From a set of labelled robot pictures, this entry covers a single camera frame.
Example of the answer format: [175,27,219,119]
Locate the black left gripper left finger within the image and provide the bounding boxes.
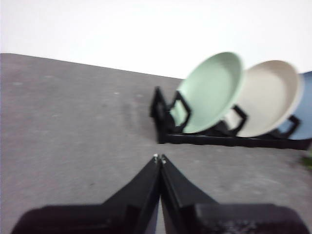
[11,153,161,234]

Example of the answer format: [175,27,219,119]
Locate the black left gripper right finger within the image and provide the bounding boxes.
[160,153,311,234]

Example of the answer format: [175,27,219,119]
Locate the green plate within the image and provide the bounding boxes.
[170,51,244,134]

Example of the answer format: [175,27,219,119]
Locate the black plate rack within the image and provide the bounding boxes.
[149,85,312,151]

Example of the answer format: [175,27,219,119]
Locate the cream plate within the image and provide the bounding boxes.
[225,60,304,137]

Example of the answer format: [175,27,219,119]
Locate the blue plate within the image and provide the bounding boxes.
[277,71,312,140]

